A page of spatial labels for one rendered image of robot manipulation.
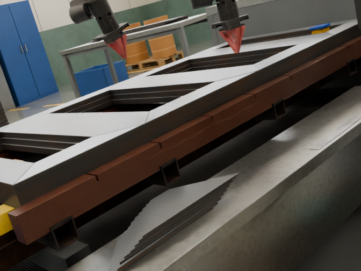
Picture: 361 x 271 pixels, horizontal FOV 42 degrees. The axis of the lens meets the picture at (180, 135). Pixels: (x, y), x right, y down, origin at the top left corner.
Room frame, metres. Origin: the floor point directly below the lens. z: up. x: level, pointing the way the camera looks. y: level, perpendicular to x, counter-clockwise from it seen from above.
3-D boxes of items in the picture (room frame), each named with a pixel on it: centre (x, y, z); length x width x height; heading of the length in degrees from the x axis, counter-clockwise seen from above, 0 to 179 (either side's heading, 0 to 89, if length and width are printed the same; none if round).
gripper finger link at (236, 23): (1.40, -0.22, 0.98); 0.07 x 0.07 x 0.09; 40
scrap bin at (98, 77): (6.58, 0.83, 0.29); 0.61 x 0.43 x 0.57; 48
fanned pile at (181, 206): (0.93, 0.08, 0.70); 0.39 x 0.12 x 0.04; 130
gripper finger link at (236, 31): (1.42, -0.24, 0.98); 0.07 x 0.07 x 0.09; 40
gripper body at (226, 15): (1.41, -0.23, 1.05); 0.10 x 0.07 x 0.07; 130
